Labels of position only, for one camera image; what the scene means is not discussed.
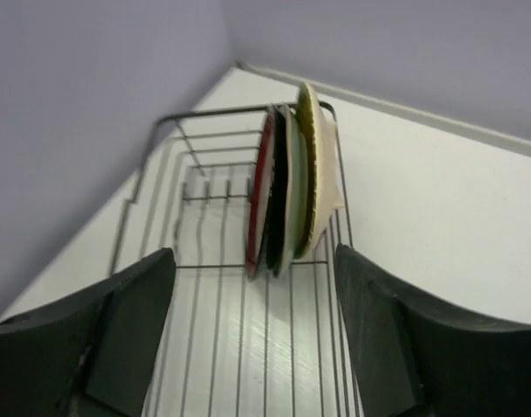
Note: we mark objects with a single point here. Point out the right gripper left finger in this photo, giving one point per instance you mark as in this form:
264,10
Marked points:
90,353

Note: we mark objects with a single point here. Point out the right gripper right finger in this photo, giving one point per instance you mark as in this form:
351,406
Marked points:
415,354

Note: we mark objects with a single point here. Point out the light blue flower plate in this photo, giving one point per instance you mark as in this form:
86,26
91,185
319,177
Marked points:
297,189

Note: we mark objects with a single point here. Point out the woven bamboo pattern plate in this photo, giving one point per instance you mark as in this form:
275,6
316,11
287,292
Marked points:
324,195

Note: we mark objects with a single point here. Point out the red rimmed cream plate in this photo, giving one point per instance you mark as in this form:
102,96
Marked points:
259,201

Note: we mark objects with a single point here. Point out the dark wire dish rack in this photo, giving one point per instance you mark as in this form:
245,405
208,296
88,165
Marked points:
232,346

